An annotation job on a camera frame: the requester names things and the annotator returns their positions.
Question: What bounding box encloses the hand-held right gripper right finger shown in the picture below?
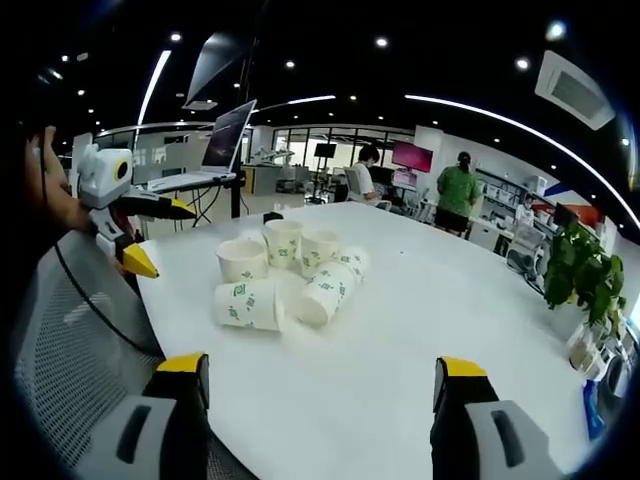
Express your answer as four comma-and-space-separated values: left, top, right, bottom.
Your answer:
429, 355, 567, 480

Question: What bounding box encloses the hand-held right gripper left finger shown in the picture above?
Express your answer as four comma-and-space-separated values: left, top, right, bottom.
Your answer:
74, 352, 211, 480

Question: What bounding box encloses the group of white paper cups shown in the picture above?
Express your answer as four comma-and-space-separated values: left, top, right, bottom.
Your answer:
213, 218, 373, 333

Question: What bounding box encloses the black laptop stand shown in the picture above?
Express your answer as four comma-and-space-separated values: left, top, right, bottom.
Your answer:
192, 168, 247, 227

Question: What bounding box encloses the open laptop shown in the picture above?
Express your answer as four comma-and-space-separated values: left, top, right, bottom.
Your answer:
146, 98, 259, 194

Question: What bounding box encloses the grey mesh chair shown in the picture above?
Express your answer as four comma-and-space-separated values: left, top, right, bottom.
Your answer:
12, 230, 264, 480

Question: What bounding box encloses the blue packet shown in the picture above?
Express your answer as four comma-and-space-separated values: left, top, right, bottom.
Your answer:
581, 378, 607, 442

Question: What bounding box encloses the white table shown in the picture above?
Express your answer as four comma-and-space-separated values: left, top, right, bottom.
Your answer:
135, 201, 595, 477

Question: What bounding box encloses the glass plant vase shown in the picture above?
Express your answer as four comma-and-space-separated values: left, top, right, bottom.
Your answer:
566, 319, 610, 375

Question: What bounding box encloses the black screen on stand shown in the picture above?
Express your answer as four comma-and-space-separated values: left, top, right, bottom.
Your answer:
309, 142, 339, 204

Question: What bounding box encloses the green potted plant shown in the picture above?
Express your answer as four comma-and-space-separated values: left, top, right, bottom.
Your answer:
542, 218, 628, 327

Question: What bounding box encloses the white office chair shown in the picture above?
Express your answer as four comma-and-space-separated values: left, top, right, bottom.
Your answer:
342, 165, 365, 202

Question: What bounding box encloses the pink screen monitor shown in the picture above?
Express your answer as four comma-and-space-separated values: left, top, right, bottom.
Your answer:
390, 140, 435, 174

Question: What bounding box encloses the ceiling air conditioner unit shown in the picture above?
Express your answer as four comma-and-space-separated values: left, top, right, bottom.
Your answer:
533, 48, 618, 132

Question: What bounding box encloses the black cable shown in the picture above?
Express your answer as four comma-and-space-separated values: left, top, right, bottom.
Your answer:
53, 243, 167, 359

